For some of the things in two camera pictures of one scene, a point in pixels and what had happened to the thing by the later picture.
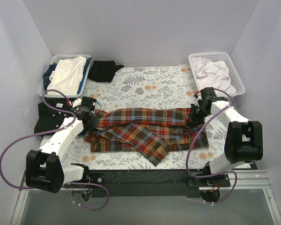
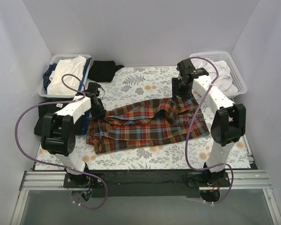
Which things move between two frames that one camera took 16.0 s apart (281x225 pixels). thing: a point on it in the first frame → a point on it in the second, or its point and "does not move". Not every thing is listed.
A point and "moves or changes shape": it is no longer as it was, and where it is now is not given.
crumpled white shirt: [213, 74] does not move
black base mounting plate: [152, 183] does not move
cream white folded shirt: [66, 76] does not move
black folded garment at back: [103, 71] does not move
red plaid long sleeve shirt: [151, 132] moves or changes shape
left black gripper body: [90, 120] → [99, 112]
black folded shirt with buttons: [47, 119] does not move
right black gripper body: [195, 115] → [178, 91]
